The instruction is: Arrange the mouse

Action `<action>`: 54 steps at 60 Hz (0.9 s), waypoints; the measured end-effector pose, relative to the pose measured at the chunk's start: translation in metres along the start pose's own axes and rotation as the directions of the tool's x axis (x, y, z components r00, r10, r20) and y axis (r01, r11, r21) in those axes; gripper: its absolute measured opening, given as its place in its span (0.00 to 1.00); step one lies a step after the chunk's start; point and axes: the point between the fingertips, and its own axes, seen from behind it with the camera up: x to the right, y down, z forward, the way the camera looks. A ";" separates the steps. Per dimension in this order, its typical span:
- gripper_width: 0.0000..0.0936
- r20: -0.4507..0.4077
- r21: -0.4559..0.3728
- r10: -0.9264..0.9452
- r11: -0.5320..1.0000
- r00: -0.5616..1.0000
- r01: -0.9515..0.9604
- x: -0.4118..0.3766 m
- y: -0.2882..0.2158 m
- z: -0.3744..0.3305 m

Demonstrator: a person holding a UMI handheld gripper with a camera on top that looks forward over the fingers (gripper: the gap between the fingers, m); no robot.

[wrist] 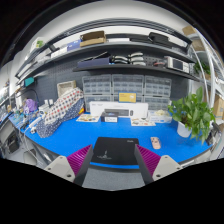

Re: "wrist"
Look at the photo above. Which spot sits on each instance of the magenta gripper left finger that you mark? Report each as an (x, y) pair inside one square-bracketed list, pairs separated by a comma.
[(73, 167)]

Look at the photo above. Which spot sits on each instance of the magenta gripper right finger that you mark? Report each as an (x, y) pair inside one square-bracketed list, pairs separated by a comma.
[(152, 166)]

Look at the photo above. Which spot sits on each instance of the beige computer mouse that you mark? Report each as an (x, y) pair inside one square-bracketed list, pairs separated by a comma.
[(155, 142)]

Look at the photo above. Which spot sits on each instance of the black mouse pad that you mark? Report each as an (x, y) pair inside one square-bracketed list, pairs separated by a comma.
[(115, 151)]

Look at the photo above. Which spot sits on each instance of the blue work mat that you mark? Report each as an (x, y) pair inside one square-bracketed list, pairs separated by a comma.
[(72, 136)]

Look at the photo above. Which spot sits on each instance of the printed leaflet right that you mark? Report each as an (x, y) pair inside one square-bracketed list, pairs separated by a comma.
[(141, 122)]

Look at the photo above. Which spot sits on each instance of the printed leaflet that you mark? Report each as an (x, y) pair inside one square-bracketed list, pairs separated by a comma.
[(141, 122), (87, 118)]

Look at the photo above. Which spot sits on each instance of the printed leaflet left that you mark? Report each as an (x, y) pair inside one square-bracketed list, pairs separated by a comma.
[(87, 118)]

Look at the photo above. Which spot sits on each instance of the white long product box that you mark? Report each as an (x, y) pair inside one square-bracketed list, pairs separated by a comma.
[(132, 110)]

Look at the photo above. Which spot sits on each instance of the small black box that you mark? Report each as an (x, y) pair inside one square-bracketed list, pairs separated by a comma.
[(109, 117)]

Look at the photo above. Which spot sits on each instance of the patterned fabric bundle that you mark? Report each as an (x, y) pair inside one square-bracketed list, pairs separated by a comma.
[(66, 107)]

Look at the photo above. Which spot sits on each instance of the green potted plant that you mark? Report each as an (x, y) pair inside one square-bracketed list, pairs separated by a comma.
[(193, 116)]

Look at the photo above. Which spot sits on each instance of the yellow card box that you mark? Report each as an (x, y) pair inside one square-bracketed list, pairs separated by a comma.
[(127, 97)]

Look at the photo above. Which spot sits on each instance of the purple object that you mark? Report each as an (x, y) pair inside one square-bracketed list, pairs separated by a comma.
[(29, 106)]

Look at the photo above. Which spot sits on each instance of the grey drawer organizer right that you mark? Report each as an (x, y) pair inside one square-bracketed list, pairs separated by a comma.
[(156, 86)]

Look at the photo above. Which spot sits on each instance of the grey drawer organizer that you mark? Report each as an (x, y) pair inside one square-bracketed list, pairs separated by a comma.
[(156, 86), (127, 83), (98, 84)]

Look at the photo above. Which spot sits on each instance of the beige plastic basket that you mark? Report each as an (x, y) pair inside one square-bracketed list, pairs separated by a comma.
[(65, 86)]

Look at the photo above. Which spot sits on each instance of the grey drawer organizer left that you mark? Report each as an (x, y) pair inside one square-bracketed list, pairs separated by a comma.
[(98, 84)]

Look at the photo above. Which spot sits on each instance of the grey drawer organizer middle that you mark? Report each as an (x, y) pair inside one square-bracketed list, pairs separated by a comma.
[(127, 83)]

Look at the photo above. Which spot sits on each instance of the white electronic instrument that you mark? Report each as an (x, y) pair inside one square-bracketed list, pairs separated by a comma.
[(177, 64)]

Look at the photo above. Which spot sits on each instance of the black case top shelf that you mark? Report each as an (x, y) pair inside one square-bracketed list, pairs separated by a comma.
[(158, 38)]

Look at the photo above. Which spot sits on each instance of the cardboard box on shelf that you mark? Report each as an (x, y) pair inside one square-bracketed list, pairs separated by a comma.
[(92, 38)]

